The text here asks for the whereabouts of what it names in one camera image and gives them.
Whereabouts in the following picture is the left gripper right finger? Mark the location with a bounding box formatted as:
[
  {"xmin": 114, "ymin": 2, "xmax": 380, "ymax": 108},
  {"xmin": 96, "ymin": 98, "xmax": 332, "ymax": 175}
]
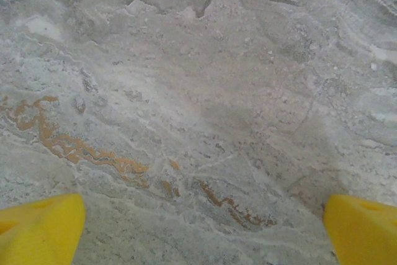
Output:
[{"xmin": 322, "ymin": 193, "xmax": 397, "ymax": 265}]

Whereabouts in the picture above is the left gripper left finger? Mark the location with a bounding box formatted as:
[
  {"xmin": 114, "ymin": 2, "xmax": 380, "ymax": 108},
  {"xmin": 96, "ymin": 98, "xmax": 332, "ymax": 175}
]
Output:
[{"xmin": 0, "ymin": 192, "xmax": 87, "ymax": 265}]

